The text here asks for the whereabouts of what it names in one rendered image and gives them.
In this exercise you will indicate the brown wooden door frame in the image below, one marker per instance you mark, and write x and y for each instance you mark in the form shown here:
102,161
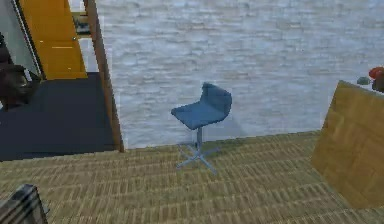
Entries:
105,73

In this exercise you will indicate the blue swivel chair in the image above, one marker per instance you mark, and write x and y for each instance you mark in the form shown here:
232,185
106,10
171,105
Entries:
203,111

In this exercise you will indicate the wooden cabinet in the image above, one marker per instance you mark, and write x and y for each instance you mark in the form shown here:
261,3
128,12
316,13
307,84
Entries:
353,146

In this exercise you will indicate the grey-green small object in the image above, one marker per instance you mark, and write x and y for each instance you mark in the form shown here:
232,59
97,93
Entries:
363,80

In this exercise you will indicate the dark brown armchair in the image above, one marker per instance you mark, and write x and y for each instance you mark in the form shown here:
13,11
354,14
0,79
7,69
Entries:
13,85

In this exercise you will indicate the orange room door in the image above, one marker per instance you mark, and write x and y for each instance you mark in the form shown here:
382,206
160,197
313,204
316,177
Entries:
55,36

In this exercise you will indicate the dark striped box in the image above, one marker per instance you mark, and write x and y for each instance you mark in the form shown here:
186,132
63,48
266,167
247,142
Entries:
21,206

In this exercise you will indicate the red round object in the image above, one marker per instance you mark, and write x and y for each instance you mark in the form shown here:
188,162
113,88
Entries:
376,72

